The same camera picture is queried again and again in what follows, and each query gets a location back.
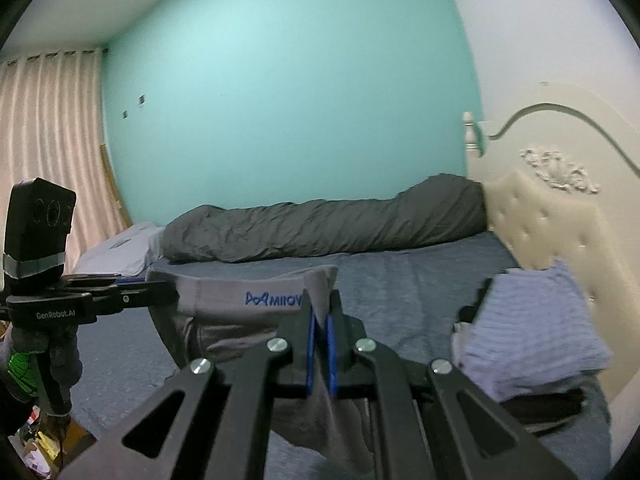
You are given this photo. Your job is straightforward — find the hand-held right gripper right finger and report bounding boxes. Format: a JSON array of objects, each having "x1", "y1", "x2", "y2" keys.
[{"x1": 325, "y1": 290, "x2": 578, "y2": 480}]

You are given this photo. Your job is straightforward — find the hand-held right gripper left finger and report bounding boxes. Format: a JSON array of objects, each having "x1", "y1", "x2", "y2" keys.
[{"x1": 57, "y1": 305, "x2": 317, "y2": 480}]

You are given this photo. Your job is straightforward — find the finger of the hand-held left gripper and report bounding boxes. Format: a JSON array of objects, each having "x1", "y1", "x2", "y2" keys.
[
  {"x1": 62, "y1": 272, "x2": 151, "y2": 292},
  {"x1": 92, "y1": 281, "x2": 181, "y2": 309}
]

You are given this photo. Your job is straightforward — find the grey boxer briefs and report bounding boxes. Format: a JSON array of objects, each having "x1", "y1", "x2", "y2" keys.
[{"x1": 147, "y1": 265, "x2": 376, "y2": 476}]

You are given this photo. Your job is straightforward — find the person's left hand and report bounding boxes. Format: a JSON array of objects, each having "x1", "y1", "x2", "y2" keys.
[{"x1": 0, "y1": 327, "x2": 83, "y2": 418}]

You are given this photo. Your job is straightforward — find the white pillow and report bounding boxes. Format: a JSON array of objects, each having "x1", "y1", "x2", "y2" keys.
[{"x1": 75, "y1": 222, "x2": 166, "y2": 278}]

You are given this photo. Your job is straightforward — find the beige curtain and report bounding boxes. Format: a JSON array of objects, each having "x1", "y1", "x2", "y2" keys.
[{"x1": 0, "y1": 47, "x2": 131, "y2": 281}]

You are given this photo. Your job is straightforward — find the blue flecked bed blanket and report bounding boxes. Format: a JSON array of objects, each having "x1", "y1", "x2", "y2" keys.
[{"x1": 65, "y1": 232, "x2": 613, "y2": 480}]

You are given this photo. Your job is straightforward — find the dark grey rolled duvet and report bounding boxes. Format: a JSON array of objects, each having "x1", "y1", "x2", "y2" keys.
[{"x1": 162, "y1": 174, "x2": 488, "y2": 265}]

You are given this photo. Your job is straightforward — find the pile of colourful packets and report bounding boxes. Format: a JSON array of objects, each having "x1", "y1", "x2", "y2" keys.
[{"x1": 7, "y1": 400, "x2": 98, "y2": 478}]

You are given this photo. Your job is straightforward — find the pale striped folded garment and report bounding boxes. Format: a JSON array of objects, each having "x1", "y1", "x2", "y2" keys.
[{"x1": 452, "y1": 260, "x2": 613, "y2": 401}]

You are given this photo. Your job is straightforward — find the cream tufted headboard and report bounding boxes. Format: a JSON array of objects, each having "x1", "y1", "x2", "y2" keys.
[{"x1": 462, "y1": 82, "x2": 640, "y2": 411}]

